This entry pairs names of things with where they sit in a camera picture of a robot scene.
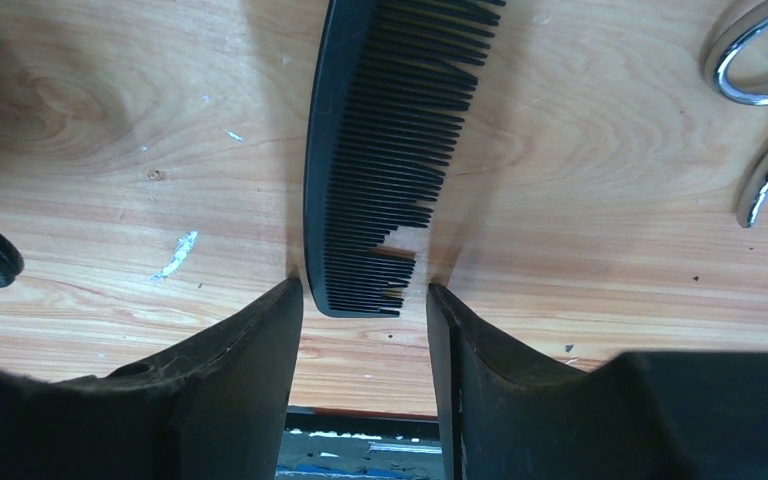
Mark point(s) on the black hair comb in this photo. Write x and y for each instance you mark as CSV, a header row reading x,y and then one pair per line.
x,y
393,82

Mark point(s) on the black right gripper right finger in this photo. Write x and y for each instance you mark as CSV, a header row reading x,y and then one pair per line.
x,y
507,411

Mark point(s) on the silver hair scissors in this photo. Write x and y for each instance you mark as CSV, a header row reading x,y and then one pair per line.
x,y
718,59

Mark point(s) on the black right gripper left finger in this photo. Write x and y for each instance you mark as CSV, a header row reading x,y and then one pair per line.
x,y
212,406

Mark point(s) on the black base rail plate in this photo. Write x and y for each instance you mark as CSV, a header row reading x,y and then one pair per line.
x,y
343,444

